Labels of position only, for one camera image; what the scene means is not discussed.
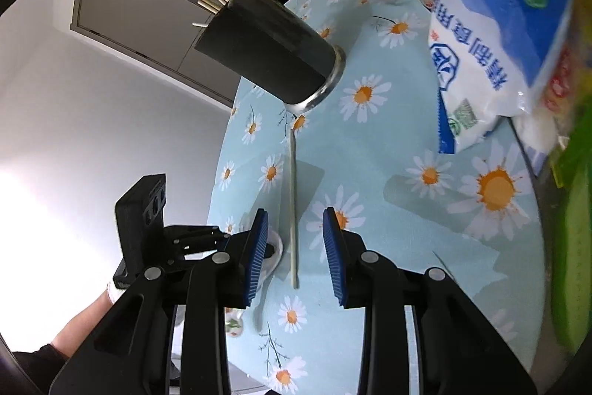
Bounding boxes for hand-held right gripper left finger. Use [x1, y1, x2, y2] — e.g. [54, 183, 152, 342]
[48, 207, 270, 395]

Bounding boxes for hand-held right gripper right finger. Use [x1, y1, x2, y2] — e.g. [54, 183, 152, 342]
[322, 206, 538, 395]

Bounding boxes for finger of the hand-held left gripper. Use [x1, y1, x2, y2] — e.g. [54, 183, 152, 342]
[162, 225, 233, 267]

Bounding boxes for single wooden chopstick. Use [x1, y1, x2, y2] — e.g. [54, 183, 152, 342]
[287, 129, 301, 289]

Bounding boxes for green print spoon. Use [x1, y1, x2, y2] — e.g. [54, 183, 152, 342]
[225, 309, 246, 338]

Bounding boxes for black utensil holder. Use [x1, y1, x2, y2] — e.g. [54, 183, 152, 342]
[194, 0, 348, 115]

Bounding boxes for pile of wooden chopsticks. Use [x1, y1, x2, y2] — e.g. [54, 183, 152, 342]
[193, 0, 232, 28]

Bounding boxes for person's left forearm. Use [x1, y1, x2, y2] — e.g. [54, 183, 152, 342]
[46, 281, 128, 359]

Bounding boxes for blue daisy print tablecloth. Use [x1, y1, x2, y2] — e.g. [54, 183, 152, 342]
[206, 0, 547, 395]

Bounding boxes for person's black sleeve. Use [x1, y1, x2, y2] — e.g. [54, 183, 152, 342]
[9, 343, 71, 395]

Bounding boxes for grey door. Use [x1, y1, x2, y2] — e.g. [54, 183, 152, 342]
[69, 0, 279, 110]

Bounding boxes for green sugar bag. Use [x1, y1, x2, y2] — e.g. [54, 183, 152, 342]
[549, 0, 592, 355]

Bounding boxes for blue white salt bag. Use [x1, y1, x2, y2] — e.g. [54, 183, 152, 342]
[428, 0, 580, 154]

